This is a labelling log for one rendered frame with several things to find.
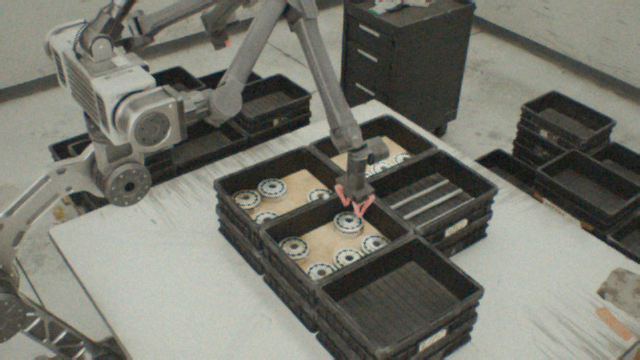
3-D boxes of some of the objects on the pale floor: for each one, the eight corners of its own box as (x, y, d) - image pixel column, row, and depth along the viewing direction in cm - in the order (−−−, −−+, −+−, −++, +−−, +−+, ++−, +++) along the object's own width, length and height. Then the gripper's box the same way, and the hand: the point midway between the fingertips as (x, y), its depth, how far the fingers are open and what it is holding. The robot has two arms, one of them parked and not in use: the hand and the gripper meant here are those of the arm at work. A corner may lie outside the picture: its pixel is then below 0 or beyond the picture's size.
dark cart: (384, 168, 391) (399, 27, 337) (337, 135, 419) (343, -1, 364) (453, 136, 421) (476, 2, 367) (405, 106, 449) (419, -22, 394)
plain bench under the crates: (309, 719, 180) (313, 627, 138) (84, 351, 279) (46, 229, 237) (624, 414, 261) (687, 295, 218) (365, 210, 359) (374, 99, 317)
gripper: (335, 162, 186) (332, 205, 196) (358, 182, 180) (355, 225, 189) (354, 155, 190) (350, 197, 199) (378, 174, 183) (373, 216, 192)
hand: (353, 208), depth 193 cm, fingers open, 6 cm apart
